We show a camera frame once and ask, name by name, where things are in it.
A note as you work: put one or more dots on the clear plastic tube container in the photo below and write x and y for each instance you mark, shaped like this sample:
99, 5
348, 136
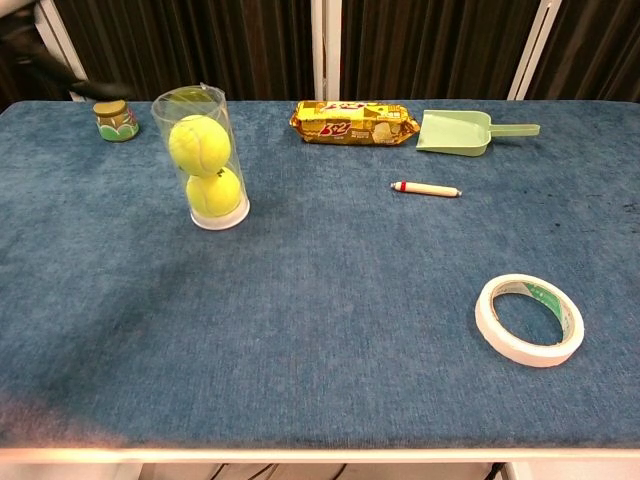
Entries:
237, 150

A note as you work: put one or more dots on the white frame post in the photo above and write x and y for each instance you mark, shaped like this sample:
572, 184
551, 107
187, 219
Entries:
60, 35
325, 50
535, 50

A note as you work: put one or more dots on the green plastic dustpan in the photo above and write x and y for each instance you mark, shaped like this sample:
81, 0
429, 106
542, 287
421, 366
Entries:
452, 132

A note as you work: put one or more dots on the small wrapped sausage stick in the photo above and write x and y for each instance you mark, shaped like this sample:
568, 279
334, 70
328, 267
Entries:
425, 189

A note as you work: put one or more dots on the white adhesive tape roll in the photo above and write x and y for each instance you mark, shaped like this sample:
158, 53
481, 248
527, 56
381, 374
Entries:
500, 345

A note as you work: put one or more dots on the small jar with gold lid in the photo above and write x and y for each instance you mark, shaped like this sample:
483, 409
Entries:
116, 122

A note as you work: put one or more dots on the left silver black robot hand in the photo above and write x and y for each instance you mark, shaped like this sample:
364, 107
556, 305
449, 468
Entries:
100, 90

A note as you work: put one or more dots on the yellow tennis ball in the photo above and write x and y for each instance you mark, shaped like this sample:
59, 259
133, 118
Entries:
199, 145
214, 192

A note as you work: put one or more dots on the yellow biscuit snack pack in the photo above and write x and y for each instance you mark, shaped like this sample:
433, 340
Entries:
355, 125

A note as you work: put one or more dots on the blue table cloth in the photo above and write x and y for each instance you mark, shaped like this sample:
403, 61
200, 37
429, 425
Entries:
150, 325

